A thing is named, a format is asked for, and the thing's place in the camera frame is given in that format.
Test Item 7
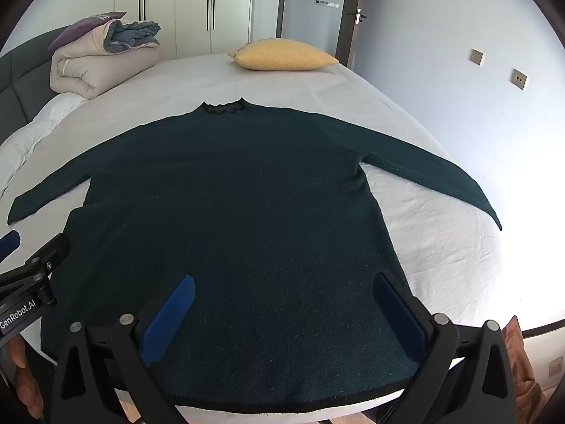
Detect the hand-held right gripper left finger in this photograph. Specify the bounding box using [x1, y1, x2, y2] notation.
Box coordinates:
[46, 273, 197, 424]

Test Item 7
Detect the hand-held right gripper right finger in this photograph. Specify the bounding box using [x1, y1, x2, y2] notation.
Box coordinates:
[372, 270, 518, 424]

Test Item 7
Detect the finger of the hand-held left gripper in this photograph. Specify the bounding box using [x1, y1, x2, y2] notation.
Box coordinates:
[0, 229, 22, 264]
[0, 232, 71, 296]

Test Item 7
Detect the dark green sweater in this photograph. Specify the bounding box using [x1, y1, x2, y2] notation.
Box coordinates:
[7, 97, 504, 415]

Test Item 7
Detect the person's left hand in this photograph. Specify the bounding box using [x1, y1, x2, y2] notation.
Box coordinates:
[0, 335, 45, 421]

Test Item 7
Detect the bed with white sheet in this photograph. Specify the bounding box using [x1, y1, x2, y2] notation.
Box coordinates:
[0, 52, 522, 424]

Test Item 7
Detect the brown patterned cloth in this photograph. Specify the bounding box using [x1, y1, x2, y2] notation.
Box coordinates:
[503, 315, 548, 424]

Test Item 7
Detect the dark green padded headboard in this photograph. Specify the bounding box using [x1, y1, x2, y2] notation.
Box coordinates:
[0, 24, 77, 146]

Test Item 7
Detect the folded beige duvet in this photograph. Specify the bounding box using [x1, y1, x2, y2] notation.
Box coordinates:
[49, 20, 160, 100]

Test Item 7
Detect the purple pillow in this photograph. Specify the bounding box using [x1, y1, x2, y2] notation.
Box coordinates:
[48, 11, 128, 51]

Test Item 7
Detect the blue-grey blanket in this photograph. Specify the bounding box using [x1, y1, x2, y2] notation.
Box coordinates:
[103, 20, 161, 52]

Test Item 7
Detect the white wardrobe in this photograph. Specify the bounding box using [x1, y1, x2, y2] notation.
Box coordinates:
[114, 0, 257, 60]

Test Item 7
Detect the yellow pillow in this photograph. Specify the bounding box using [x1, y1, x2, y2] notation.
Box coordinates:
[227, 39, 340, 72]

